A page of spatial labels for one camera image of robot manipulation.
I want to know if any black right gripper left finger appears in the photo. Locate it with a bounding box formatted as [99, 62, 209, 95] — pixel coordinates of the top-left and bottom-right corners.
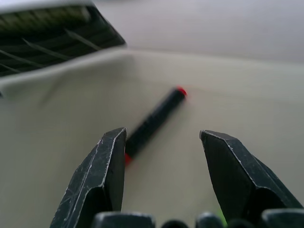
[49, 127, 127, 228]

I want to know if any beige table cloth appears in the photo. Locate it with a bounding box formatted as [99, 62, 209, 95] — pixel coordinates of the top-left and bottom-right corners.
[0, 48, 304, 228]

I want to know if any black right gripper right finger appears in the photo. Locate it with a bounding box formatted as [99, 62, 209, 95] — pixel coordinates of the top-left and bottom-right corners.
[199, 130, 304, 225]

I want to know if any black slatted crate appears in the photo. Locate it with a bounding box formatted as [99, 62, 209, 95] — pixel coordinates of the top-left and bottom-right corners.
[0, 0, 128, 78]

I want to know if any black marker with red ends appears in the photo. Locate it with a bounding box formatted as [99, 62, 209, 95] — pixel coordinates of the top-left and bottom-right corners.
[124, 86, 188, 167]

